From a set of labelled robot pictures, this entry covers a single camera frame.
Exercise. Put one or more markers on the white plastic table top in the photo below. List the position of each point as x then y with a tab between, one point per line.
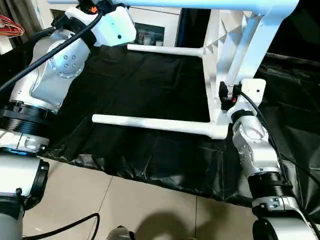
220	75

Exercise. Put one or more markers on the white plastic table leg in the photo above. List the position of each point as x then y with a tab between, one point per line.
165	49
200	5
150	123

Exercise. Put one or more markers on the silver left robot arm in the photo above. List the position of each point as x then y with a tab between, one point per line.
50	70

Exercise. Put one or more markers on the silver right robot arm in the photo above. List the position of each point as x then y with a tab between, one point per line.
255	150

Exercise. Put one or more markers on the white cabinet with glass doors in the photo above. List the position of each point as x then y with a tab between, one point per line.
155	25

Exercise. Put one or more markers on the black work mat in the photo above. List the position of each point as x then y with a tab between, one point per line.
150	85

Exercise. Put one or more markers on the dark left robot foot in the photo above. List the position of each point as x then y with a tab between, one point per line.
120	234

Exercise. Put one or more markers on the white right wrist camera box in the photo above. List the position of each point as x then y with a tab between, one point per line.
252	92

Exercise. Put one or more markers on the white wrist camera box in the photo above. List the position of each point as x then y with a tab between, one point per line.
117	25
252	92

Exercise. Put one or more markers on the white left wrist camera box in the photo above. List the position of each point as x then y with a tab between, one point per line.
117	25

